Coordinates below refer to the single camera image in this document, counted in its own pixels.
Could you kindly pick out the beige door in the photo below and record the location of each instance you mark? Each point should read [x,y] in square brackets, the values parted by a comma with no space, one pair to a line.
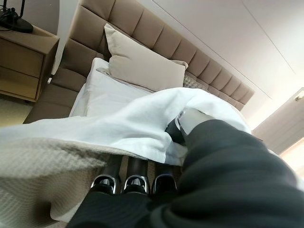
[282,123]

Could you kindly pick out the brown upholstered bed frame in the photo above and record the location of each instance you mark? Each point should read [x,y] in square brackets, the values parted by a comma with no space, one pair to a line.
[54,102]

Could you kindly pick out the wooden nightstand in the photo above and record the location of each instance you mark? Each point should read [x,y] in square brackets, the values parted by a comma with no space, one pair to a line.
[23,64]

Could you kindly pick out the large beige pillow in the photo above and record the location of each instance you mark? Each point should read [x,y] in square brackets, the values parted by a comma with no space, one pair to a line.
[142,61]

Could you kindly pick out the fringed woven blanket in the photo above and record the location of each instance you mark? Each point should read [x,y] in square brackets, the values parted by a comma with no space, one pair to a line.
[47,171]

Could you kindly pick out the white duvet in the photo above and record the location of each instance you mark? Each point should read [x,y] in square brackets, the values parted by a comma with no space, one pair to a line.
[114,126]

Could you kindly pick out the black lamp base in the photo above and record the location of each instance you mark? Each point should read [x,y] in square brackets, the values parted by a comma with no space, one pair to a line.
[21,25]

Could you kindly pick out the patterned fringed cushion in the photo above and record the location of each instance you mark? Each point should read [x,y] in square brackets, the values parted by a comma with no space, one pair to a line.
[193,82]

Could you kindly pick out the white fitted bed sheet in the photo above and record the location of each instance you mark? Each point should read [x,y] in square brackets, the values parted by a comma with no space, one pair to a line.
[109,97]

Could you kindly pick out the brown tufted headboard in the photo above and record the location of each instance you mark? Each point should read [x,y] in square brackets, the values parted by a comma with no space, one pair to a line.
[152,26]

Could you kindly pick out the robot right black hand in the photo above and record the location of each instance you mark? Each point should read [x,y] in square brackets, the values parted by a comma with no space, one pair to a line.
[225,190]

